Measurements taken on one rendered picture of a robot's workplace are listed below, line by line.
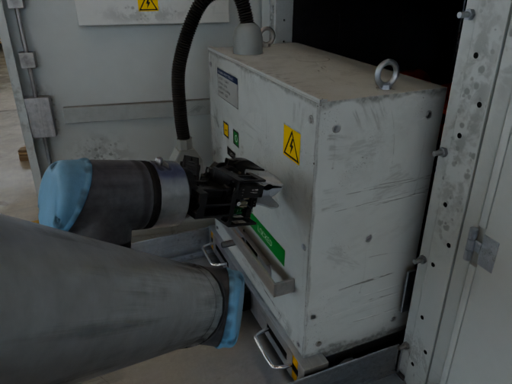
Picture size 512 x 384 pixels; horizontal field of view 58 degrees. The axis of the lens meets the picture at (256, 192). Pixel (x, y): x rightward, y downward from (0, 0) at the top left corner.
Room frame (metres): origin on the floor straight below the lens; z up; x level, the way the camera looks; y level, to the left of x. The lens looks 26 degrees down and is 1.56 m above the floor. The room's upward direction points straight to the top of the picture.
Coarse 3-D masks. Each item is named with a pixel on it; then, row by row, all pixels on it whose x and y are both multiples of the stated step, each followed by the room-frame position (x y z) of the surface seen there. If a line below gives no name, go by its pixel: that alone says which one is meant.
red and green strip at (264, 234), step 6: (252, 216) 0.82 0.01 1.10; (258, 222) 0.79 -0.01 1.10; (252, 228) 0.82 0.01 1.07; (258, 228) 0.79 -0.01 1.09; (264, 228) 0.77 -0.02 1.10; (258, 234) 0.79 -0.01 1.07; (264, 234) 0.76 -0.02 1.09; (264, 240) 0.76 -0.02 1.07; (270, 240) 0.74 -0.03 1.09; (270, 246) 0.74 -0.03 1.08; (276, 246) 0.72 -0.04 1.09; (276, 252) 0.72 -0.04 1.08; (282, 252) 0.69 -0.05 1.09; (282, 258) 0.69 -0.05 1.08
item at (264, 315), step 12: (216, 240) 1.01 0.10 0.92; (216, 252) 1.01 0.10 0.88; (228, 252) 0.95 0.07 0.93; (228, 264) 0.94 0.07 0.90; (252, 288) 0.81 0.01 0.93; (252, 300) 0.79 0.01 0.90; (252, 312) 0.79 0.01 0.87; (264, 312) 0.73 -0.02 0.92; (264, 324) 0.73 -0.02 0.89; (276, 324) 0.70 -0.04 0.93; (276, 336) 0.68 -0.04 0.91; (288, 336) 0.66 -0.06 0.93; (276, 348) 0.68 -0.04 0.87; (300, 360) 0.60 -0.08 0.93; (312, 360) 0.60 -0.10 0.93; (324, 360) 0.60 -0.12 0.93; (300, 372) 0.59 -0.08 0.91; (312, 372) 0.59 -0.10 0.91
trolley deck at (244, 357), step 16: (256, 320) 0.79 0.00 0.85; (240, 336) 0.75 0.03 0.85; (176, 352) 0.70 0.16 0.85; (192, 352) 0.70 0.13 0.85; (208, 352) 0.70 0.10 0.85; (224, 352) 0.70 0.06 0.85; (240, 352) 0.70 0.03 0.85; (256, 352) 0.70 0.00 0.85; (272, 352) 0.70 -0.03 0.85; (368, 352) 0.70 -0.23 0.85; (128, 368) 0.66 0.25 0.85; (144, 368) 0.66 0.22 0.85; (160, 368) 0.66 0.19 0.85; (176, 368) 0.66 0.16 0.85; (192, 368) 0.66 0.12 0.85; (208, 368) 0.66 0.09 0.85; (224, 368) 0.66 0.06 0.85; (240, 368) 0.66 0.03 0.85; (256, 368) 0.66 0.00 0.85
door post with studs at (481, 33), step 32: (480, 0) 0.63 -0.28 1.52; (480, 32) 0.62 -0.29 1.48; (480, 64) 0.61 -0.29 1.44; (480, 96) 0.60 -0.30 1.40; (448, 128) 0.64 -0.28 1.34; (480, 128) 0.59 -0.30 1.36; (448, 160) 0.63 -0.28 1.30; (448, 192) 0.62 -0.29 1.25; (448, 224) 0.61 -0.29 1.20; (448, 256) 0.59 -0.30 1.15; (416, 288) 0.65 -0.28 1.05; (416, 320) 0.63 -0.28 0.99; (416, 352) 0.62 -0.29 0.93
